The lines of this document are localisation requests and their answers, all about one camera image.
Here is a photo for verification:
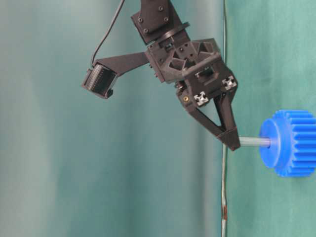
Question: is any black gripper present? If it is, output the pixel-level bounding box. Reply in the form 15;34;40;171
95;39;240;151

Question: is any grey metal shaft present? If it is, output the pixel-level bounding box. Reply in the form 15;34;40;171
239;137;271;147

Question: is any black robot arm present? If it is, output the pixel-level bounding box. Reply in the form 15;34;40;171
83;0;240;150

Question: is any blue plastic gear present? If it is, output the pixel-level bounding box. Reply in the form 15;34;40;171
259;110;316;177

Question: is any green table mat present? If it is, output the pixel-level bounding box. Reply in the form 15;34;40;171
226;0;316;237

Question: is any green backdrop curtain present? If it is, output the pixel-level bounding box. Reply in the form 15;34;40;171
0;0;222;237

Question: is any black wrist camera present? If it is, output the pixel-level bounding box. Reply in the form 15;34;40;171
81;63;118;99

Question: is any black camera cable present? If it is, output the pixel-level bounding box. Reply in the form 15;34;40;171
91;0;126;67

